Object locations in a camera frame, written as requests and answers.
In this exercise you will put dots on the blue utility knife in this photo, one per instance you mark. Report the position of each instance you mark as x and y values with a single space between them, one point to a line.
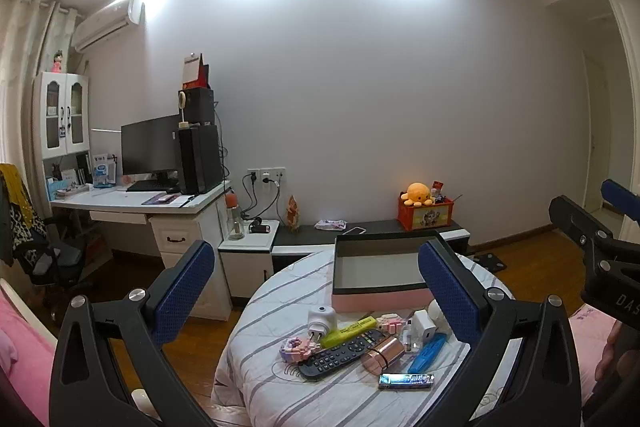
425 352

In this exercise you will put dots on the small pink block toy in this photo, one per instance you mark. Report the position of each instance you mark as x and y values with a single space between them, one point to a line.
390 322

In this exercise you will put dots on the pink pillow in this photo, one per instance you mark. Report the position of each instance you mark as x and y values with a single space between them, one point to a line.
585 337

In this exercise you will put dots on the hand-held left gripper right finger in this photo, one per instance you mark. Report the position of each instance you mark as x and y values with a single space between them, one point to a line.
445 287

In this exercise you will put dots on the white air conditioner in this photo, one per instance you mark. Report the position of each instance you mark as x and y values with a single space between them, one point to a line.
102 24

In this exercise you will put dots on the pink storage box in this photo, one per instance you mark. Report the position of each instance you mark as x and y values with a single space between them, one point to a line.
375 302

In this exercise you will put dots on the beige curtain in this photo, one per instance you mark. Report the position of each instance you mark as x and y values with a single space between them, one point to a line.
25 57

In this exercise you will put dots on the white wipes packet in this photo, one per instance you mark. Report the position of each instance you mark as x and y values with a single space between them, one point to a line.
331 224

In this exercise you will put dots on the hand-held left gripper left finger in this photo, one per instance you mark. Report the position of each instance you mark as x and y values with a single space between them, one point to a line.
182 292

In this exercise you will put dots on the black keyboard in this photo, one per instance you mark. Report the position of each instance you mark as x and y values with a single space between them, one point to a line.
150 187

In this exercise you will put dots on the black remote control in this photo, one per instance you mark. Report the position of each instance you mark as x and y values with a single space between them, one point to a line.
340 352

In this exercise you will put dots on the small black webcam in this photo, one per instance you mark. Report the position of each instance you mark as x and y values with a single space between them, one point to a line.
258 225

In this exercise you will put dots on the orange octopus plush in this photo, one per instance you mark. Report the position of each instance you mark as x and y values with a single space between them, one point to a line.
417 194

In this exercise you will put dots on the black computer monitor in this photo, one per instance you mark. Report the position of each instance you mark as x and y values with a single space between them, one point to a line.
150 147

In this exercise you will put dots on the small red packet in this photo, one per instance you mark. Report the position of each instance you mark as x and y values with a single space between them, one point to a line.
438 188

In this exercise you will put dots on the low black cabinet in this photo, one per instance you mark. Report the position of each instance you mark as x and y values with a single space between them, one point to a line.
310 239

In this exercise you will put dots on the dark mouse pad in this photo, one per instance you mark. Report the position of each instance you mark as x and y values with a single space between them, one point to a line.
160 198

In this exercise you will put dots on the row of books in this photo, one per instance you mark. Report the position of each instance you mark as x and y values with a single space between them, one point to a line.
75 174

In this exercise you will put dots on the white glass door cabinet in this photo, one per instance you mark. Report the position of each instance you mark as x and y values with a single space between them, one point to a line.
42 117

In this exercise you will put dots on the small beige desk fan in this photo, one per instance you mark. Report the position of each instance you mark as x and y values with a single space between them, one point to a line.
183 99

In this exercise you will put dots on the small doll figure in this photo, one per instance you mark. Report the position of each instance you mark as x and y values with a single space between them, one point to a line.
59 62

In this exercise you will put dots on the yellow green highlighter pack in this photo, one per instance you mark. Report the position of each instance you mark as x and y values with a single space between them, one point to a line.
350 331

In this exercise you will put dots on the white nightstand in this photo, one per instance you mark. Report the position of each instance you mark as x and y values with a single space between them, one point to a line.
245 267

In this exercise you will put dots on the red white calendar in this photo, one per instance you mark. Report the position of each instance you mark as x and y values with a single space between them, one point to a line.
192 69

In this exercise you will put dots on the black office chair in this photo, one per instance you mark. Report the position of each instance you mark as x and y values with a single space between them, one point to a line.
50 267

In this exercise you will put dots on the red cap water bottle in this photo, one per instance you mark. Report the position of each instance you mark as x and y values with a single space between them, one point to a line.
234 217

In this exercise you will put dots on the person's right hand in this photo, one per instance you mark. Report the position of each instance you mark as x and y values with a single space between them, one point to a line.
607 352

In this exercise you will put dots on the silver blue harmonica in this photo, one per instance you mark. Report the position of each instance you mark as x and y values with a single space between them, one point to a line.
405 380

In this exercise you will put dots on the black computer tower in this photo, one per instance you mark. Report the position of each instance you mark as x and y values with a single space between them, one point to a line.
200 162

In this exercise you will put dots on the white wall socket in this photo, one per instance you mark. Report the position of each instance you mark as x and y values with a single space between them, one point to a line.
266 175

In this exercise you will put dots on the red storage crate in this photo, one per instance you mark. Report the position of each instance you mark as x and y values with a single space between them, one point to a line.
425 217

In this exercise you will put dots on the white charger cube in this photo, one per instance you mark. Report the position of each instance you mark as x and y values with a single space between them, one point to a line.
425 324

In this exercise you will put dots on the white plug adapter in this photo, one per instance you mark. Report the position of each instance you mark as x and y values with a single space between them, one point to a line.
320 319

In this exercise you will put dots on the orange snack bag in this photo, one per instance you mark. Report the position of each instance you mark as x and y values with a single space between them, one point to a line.
293 212

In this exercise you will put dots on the pink purple block toy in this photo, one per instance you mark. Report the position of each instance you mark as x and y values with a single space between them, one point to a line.
297 347

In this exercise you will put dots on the yellow leopard clothes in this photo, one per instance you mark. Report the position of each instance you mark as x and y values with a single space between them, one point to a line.
15 207

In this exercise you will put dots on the white cased phone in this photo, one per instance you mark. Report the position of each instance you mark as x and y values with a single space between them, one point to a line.
354 231

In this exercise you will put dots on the blue white box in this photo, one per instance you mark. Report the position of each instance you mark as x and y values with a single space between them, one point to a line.
101 172

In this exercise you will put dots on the pink bed sheet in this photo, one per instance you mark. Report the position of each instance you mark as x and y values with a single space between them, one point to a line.
25 357

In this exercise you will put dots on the black bathroom scale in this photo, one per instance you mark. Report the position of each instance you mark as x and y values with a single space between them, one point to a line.
489 263

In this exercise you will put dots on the black speaker box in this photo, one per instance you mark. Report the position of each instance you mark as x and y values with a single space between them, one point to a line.
200 107

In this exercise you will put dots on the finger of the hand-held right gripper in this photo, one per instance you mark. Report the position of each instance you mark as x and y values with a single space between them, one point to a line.
570 214
617 194

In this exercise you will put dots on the white desk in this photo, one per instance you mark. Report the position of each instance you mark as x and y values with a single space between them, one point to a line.
115 203

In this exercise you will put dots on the white dome lamp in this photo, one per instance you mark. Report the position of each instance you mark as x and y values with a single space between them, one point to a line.
434 309

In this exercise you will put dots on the rose gold bottle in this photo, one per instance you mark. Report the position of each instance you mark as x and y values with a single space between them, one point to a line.
385 352

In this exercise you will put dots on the small clear bottle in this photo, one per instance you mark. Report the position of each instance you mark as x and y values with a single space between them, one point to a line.
409 334

